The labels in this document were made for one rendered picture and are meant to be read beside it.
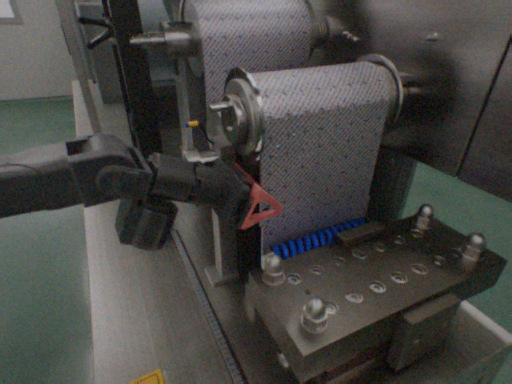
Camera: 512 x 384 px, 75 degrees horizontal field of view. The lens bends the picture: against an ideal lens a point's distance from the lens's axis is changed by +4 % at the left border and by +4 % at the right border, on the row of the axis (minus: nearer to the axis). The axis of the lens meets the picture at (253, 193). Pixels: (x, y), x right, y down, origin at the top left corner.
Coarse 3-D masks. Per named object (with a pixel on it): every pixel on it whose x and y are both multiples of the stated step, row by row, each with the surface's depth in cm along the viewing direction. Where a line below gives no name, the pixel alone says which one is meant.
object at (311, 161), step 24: (264, 120) 45; (288, 120) 47; (312, 120) 49; (336, 120) 51; (360, 120) 53; (384, 120) 56; (264, 144) 47; (288, 144) 49; (312, 144) 51; (336, 144) 53; (360, 144) 56; (264, 168) 49; (288, 168) 51; (312, 168) 54; (336, 168) 56; (360, 168) 59; (288, 192) 54; (312, 192) 56; (336, 192) 59; (360, 192) 62; (288, 216) 56
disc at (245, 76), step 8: (232, 72) 49; (240, 72) 47; (240, 80) 47; (248, 80) 45; (224, 88) 54; (248, 88) 45; (256, 88) 44; (256, 96) 44; (256, 104) 44; (256, 112) 45; (256, 120) 45; (264, 128) 45; (264, 136) 45; (256, 144) 47; (256, 152) 48; (248, 160) 51; (256, 160) 49
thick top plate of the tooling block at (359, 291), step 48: (384, 240) 60; (432, 240) 60; (288, 288) 50; (336, 288) 50; (384, 288) 50; (432, 288) 50; (480, 288) 56; (288, 336) 43; (336, 336) 43; (384, 336) 48
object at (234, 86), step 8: (384, 72) 55; (232, 80) 49; (232, 88) 49; (240, 88) 47; (240, 96) 47; (248, 96) 45; (248, 104) 45; (248, 112) 46; (248, 120) 47; (248, 128) 47; (256, 128) 46; (248, 136) 48; (256, 136) 47; (240, 144) 52; (248, 144) 49; (240, 152) 52; (248, 152) 49
